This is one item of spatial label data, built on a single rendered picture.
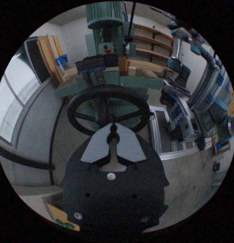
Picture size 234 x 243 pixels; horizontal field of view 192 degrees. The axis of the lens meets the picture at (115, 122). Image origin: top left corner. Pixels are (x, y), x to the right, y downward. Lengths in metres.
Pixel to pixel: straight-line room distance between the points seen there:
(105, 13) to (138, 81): 0.41
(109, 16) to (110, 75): 0.34
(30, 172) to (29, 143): 0.44
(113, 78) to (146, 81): 0.19
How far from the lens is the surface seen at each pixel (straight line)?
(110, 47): 0.42
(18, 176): 1.35
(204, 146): 0.75
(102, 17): 0.43
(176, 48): 0.86
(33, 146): 1.38
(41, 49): 1.96
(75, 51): 2.98
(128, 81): 0.34
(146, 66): 0.51
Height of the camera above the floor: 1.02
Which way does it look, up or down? 59 degrees down
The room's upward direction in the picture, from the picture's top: 5 degrees counter-clockwise
